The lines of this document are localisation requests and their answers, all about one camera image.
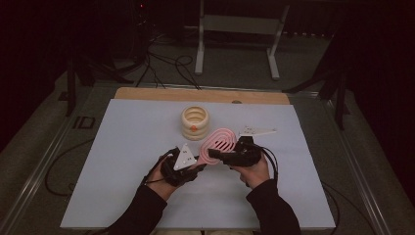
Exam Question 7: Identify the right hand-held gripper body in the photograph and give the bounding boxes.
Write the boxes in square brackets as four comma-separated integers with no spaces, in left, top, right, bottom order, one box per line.
[224,125,278,168]

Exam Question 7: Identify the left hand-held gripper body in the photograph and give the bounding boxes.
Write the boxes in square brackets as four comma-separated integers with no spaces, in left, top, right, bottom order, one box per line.
[160,143,198,188]

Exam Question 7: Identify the pink slotted plate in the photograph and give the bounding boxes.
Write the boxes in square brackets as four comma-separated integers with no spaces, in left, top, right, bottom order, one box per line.
[197,127,238,165]

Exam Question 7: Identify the cream duck cup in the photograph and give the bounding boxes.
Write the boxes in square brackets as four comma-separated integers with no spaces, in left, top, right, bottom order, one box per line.
[180,105,210,142]

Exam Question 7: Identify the person's right hand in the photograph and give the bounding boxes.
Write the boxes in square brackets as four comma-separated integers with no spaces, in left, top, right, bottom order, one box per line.
[232,160,271,190]

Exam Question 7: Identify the person's left hand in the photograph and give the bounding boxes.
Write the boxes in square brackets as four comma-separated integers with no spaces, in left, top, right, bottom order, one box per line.
[145,160,179,202]

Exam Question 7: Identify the black tripod stand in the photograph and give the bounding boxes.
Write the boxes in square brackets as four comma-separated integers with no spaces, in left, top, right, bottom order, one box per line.
[283,28,351,131]
[65,48,135,118]

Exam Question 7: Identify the grey metal stand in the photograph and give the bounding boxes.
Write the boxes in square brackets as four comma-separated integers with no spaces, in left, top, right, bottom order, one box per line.
[194,0,291,81]

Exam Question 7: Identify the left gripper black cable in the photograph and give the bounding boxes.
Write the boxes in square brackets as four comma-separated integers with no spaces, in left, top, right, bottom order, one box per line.
[141,147,180,187]

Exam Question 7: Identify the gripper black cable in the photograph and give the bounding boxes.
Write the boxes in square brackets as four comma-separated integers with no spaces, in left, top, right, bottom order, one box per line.
[141,147,180,187]
[257,146,280,188]

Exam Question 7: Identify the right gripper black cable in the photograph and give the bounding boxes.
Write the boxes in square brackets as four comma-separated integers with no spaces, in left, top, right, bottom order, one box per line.
[257,146,280,188]

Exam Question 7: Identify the black floor cable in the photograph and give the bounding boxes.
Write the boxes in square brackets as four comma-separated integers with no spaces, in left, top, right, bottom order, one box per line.
[174,54,202,91]
[321,180,342,235]
[135,32,167,89]
[44,138,96,198]

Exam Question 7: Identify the metal floor rail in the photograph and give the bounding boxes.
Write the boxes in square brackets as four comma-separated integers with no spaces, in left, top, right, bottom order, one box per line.
[321,94,391,235]
[0,86,97,235]

